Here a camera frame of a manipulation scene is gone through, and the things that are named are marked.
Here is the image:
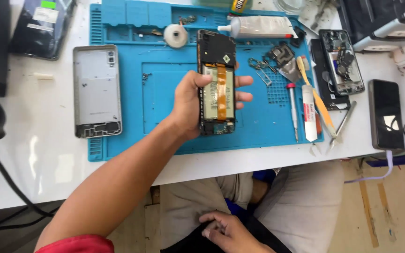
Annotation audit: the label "person's right hand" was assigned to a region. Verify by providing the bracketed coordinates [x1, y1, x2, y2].
[199, 211, 277, 253]

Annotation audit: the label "person's left hand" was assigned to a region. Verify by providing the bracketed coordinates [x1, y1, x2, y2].
[169, 62, 254, 141]

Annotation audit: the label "phone with battery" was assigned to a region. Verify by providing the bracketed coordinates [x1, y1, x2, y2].
[197, 29, 238, 137]

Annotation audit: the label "blue stool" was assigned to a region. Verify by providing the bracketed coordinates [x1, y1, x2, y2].
[223, 169, 278, 225]

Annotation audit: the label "black cloth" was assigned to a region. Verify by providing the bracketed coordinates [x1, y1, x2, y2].
[160, 214, 293, 253]

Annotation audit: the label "beige trousers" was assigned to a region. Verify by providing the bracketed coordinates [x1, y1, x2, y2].
[159, 160, 346, 253]

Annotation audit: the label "blue repair mat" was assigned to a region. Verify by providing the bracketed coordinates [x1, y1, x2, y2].
[87, 0, 325, 162]

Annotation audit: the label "clear plastic pick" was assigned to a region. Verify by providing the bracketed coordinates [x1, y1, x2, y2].
[309, 142, 325, 157]

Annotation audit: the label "pink tipped metal screwdriver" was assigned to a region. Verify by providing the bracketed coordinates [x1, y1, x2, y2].
[286, 83, 300, 143]

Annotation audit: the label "red sleeve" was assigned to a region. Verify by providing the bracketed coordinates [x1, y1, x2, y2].
[35, 234, 115, 253]

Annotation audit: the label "white tube red label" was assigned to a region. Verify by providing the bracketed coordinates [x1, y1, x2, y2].
[301, 84, 319, 142]

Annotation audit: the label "metal card tray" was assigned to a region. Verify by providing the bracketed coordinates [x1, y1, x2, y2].
[257, 70, 273, 87]

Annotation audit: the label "metal tweezers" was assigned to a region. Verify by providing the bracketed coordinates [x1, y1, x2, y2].
[325, 101, 358, 155]

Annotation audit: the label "silver opening pick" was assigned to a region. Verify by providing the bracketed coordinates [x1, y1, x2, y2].
[279, 63, 302, 84]

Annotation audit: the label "black phone screen panel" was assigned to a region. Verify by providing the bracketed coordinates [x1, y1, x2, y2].
[309, 38, 352, 112]

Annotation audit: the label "silver phone back cover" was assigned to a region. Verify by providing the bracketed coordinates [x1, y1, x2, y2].
[73, 45, 123, 139]

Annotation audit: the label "white tape roll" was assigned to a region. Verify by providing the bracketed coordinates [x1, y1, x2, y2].
[163, 23, 189, 49]

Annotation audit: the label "white glue tube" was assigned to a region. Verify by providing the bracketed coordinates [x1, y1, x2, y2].
[217, 16, 299, 39]

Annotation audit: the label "small black plastic piece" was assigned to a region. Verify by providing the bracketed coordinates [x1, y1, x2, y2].
[290, 26, 307, 48]

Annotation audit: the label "heap of small screws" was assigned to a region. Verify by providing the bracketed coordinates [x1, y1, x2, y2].
[179, 14, 198, 25]

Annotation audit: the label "black smartphone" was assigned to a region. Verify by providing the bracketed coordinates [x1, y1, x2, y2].
[368, 79, 405, 151]

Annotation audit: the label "dismantled black phone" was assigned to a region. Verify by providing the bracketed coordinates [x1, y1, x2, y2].
[319, 29, 366, 97]

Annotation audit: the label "yellow label glue tube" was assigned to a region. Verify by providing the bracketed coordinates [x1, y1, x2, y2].
[229, 0, 252, 17]

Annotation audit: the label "clear glass jar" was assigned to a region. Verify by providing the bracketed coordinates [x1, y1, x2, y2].
[274, 0, 306, 15]

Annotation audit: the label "dark packaged phone part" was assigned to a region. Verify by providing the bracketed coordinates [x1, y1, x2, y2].
[9, 0, 77, 61]

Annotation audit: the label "grey white storage rack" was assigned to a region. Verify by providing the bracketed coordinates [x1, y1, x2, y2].
[336, 0, 405, 53]

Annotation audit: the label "black phone frame part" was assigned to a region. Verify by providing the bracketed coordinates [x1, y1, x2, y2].
[267, 41, 296, 68]

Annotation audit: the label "lilac charging cable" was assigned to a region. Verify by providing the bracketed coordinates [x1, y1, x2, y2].
[344, 150, 394, 184]

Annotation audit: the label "thick black cable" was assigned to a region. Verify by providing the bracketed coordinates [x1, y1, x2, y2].
[0, 141, 56, 219]

